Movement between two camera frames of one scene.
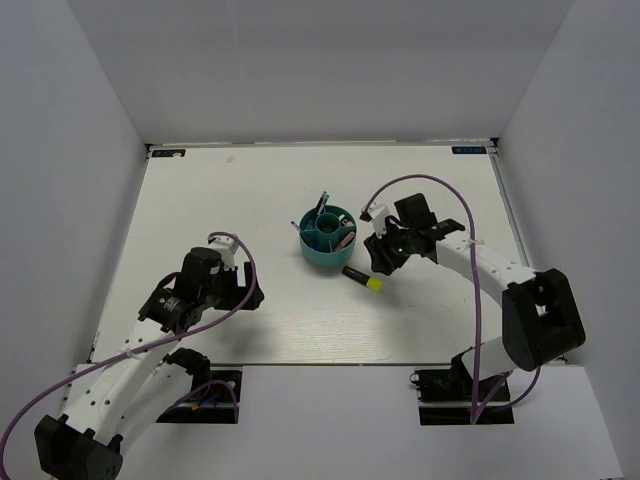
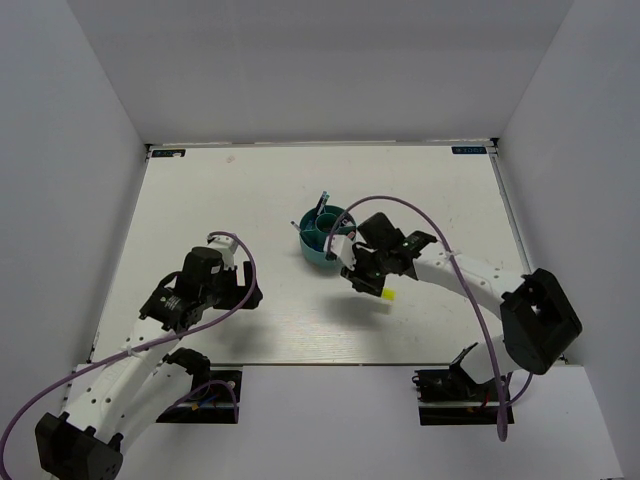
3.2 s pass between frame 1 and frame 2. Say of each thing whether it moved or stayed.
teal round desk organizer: stayed
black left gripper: stayed
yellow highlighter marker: moved
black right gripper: moved
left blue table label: stayed
